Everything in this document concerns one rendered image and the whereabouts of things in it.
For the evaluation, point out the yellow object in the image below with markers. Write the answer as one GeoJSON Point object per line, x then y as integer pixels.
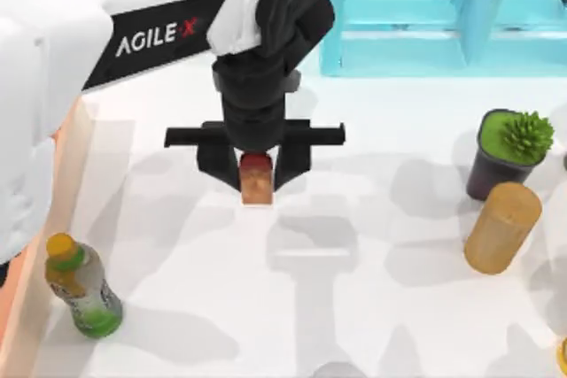
{"type": "Point", "coordinates": [562, 353]}

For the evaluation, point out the green bottle with yellow cap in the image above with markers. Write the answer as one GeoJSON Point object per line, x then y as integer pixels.
{"type": "Point", "coordinates": [86, 289]}

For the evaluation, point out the dark pot with green plant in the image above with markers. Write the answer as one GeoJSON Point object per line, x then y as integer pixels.
{"type": "Point", "coordinates": [500, 161]}

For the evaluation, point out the brown bottle with red cap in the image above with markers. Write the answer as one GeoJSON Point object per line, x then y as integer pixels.
{"type": "Point", "coordinates": [256, 185]}

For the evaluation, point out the wooden cylinder cup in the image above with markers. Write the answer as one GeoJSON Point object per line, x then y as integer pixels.
{"type": "Point", "coordinates": [500, 227]}

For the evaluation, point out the salmon-coloured shallow box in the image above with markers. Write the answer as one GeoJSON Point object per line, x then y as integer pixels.
{"type": "Point", "coordinates": [66, 183]}

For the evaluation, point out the light blue rack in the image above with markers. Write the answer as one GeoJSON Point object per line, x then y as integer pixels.
{"type": "Point", "coordinates": [398, 41]}

